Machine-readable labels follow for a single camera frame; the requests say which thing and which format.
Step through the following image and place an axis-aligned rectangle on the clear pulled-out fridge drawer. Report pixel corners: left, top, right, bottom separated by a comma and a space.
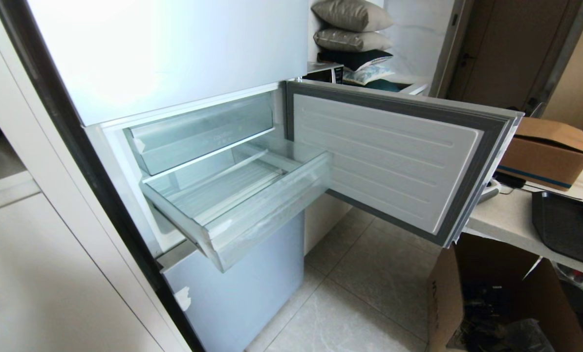
140, 138, 332, 273

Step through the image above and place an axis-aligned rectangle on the clear closed fridge drawer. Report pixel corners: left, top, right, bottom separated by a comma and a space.
124, 91, 277, 176

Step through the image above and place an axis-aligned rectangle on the open middle fridge door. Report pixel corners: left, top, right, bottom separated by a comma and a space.
284, 80, 524, 248

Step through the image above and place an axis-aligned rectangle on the pale blue lower fridge door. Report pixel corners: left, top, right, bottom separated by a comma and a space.
161, 211, 305, 352

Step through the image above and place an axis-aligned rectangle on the white upper fridge door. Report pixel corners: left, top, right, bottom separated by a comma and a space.
26, 0, 310, 127

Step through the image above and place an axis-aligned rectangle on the black microwave oven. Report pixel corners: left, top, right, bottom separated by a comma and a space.
301, 62, 345, 85

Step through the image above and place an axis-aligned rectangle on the patterned light blue pillow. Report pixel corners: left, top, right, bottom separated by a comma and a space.
343, 64, 395, 87

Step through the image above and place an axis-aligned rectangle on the dark navy pillow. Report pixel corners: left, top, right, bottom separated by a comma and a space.
317, 48, 393, 72

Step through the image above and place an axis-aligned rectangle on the grey-brown satin pillow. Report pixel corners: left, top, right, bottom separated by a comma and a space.
313, 28, 393, 53
311, 0, 394, 33

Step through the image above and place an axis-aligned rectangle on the white refrigerator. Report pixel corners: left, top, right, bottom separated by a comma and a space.
0, 0, 355, 352

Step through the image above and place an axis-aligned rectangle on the white table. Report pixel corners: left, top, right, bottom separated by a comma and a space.
465, 169, 583, 279

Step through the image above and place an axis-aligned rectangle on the open brown cardboard box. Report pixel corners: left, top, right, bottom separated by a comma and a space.
427, 232, 583, 352

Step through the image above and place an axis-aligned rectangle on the brown wooden door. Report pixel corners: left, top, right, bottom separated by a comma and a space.
446, 0, 571, 112

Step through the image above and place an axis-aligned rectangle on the closed brown cardboard box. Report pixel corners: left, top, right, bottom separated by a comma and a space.
497, 116, 583, 191

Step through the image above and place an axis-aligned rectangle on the black plastic tray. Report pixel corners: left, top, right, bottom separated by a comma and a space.
532, 191, 583, 270

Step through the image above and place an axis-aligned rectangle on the black cable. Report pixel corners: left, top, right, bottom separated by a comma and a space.
493, 172, 583, 200

